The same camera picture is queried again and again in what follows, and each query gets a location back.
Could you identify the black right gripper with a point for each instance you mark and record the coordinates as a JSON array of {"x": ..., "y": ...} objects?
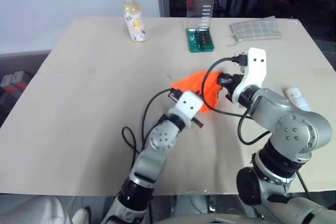
[{"x": 232, "y": 82}]

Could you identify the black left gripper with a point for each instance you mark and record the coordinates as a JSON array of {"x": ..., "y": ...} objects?
[{"x": 197, "y": 123}]

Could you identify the orange mesh pouch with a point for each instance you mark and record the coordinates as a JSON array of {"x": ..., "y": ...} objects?
[{"x": 195, "y": 85}]

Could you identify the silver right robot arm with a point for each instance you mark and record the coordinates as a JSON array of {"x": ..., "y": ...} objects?
[{"x": 294, "y": 127}]

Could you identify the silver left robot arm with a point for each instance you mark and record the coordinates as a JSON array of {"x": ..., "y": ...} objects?
[{"x": 157, "y": 140}]

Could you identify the grey checked cloth pouch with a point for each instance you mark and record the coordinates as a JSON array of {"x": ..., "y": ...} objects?
[{"x": 254, "y": 31}]

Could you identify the white tube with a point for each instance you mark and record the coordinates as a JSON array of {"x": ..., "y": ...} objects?
[{"x": 298, "y": 98}]

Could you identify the green screwdriver bit case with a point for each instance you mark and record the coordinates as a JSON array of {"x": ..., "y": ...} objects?
[{"x": 200, "y": 24}]

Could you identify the clear bottle with yellow liquid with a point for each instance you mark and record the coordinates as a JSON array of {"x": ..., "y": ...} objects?
[{"x": 134, "y": 19}]

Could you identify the white shoe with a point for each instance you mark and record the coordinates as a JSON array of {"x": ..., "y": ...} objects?
[{"x": 82, "y": 214}]

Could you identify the small white and red box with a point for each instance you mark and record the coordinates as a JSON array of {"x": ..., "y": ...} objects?
[
  {"x": 6, "y": 81},
  {"x": 19, "y": 79}
]

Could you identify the light grey trouser leg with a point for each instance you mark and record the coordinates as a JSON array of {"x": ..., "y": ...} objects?
[{"x": 31, "y": 211}]

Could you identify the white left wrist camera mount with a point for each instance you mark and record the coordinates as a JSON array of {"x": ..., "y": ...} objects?
[{"x": 187, "y": 106}]

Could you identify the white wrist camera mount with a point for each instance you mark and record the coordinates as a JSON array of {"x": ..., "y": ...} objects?
[
  {"x": 187, "y": 106},
  {"x": 253, "y": 74}
]

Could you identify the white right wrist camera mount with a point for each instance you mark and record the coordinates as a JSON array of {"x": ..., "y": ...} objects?
[{"x": 253, "y": 74}]

